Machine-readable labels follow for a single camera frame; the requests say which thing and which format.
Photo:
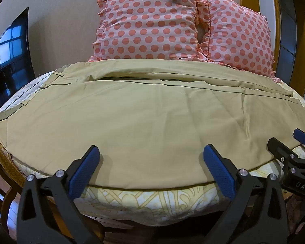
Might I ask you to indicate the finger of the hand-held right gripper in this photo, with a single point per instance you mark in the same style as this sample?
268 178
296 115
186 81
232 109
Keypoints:
303 136
278 147

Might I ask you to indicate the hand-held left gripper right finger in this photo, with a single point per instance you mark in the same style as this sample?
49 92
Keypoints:
218 169

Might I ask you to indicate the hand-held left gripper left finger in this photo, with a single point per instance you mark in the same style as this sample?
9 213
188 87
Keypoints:
83 169

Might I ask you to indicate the khaki pants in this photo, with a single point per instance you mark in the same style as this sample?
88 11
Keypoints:
147 122

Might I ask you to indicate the yellow patterned bed sheet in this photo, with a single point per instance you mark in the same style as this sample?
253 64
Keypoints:
155 203

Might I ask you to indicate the pink polka dot pillow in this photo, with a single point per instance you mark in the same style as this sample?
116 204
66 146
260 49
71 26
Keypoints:
150 22
240 39

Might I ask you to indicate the black television screen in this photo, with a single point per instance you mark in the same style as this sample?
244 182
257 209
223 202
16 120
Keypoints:
11 56

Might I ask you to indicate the yellow wooden door frame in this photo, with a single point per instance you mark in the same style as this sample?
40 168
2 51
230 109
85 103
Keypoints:
269 12

